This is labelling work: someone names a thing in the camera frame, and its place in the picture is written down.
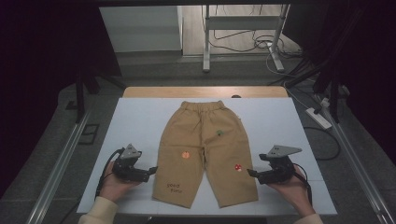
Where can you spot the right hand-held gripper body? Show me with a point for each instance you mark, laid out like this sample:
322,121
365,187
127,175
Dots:
280,171

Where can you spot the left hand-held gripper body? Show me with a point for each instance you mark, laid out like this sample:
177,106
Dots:
126,169

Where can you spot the tan embroidered pants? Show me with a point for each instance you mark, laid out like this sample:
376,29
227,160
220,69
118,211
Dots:
202,140

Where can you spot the person's left hand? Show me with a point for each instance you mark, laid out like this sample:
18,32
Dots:
112,186

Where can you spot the person's right hand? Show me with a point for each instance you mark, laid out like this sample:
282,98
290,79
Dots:
295,193

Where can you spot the white table cover board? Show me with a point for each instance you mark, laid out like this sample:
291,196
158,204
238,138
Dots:
137,124

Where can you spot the white power strip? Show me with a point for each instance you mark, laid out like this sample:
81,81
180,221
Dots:
318,118

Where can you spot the wooden table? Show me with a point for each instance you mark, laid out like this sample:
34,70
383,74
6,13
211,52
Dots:
186,92

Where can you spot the black metal stand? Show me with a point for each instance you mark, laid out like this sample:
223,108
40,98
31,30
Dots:
334,99
80,93

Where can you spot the dark curtain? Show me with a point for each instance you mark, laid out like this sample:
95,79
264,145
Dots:
37,77
367,62

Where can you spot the black floor frame plate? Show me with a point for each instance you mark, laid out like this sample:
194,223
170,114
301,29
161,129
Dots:
89,133

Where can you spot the aluminium rail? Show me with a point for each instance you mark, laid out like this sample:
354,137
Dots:
59,169
358,168

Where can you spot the white metal desk frame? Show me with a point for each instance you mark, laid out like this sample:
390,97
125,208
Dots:
243,22

